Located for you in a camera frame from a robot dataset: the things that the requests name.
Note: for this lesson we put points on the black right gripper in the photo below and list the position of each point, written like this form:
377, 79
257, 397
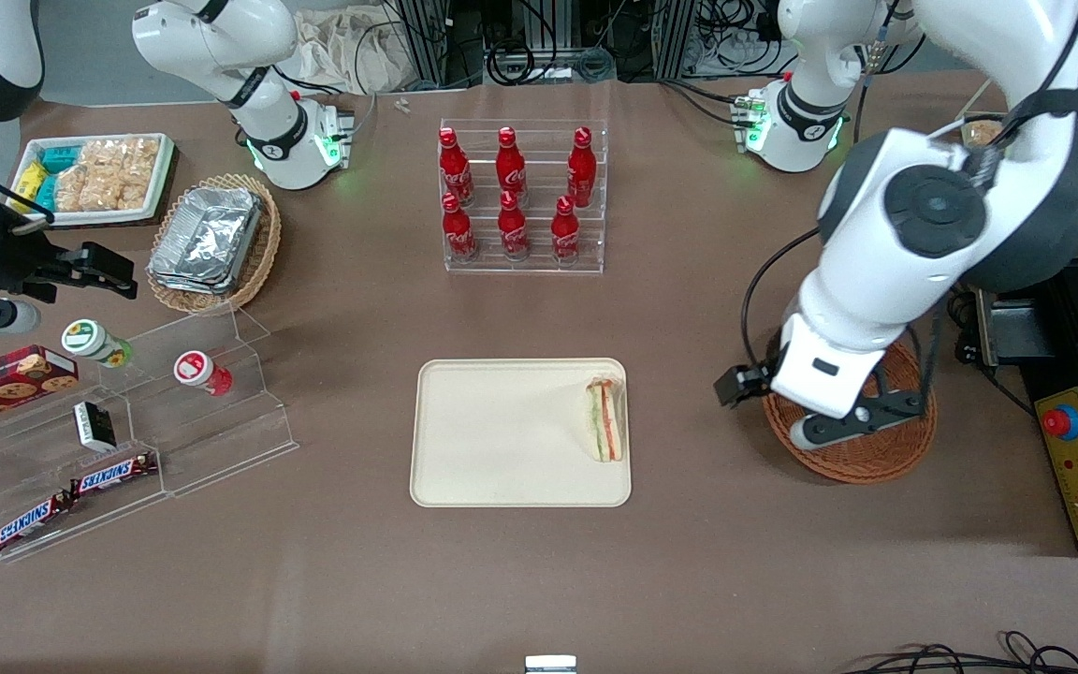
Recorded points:
13, 261

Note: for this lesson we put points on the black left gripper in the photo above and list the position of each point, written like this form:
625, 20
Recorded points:
737, 383

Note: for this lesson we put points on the triangular sandwich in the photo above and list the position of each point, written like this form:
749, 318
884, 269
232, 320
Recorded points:
604, 421

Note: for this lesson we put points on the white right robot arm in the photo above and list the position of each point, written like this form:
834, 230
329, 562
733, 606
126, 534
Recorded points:
221, 47

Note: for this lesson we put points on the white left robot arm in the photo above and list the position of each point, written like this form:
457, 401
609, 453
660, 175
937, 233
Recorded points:
895, 243

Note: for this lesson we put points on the white rectangular snack tray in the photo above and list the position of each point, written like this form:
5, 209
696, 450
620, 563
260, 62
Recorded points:
90, 218

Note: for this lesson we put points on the oval light wicker basket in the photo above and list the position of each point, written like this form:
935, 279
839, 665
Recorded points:
263, 253

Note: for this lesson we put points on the round brown wicker basket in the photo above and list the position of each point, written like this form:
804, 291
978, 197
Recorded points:
876, 463

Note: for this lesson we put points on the beige rectangular tray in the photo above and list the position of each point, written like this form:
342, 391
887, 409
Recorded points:
502, 431

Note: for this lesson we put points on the green lidded drink cup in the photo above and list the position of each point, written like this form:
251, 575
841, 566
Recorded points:
90, 339

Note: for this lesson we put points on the clear bags of rice crackers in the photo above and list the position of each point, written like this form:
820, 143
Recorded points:
109, 173

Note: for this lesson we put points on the stacked aluminium foil containers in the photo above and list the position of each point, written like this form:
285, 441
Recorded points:
207, 239

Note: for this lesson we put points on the teal snack packet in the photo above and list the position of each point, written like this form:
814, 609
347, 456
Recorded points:
45, 192
60, 157

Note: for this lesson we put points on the yellow snack packet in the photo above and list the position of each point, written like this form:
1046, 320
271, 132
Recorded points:
30, 180

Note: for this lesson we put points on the red lidded drink cup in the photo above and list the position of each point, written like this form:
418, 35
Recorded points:
197, 370

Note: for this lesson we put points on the small black box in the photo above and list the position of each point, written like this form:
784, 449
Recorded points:
94, 426

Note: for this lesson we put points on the red cookie box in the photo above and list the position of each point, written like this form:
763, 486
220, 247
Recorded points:
6, 384

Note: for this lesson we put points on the clear acrylic stepped display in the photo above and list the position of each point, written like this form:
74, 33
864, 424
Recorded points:
221, 440

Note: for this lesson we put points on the snickers bar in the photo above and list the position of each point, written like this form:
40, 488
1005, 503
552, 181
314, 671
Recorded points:
29, 522
113, 475

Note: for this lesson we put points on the red cola bottle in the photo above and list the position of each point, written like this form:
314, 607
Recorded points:
457, 168
511, 168
582, 168
513, 232
565, 236
458, 234

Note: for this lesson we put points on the clear acrylic bottle rack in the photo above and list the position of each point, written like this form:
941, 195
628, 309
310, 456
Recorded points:
539, 150

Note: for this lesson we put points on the beige cloth bag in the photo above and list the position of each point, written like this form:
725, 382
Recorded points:
342, 51

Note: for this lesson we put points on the small white block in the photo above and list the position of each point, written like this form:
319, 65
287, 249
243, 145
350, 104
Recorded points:
550, 665

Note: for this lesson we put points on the small bagged cracker snack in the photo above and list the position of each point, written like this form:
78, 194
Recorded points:
986, 133

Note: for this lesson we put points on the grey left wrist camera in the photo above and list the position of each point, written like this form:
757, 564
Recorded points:
829, 429

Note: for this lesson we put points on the aluminium frame post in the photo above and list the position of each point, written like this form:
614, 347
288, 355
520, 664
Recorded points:
422, 42
675, 37

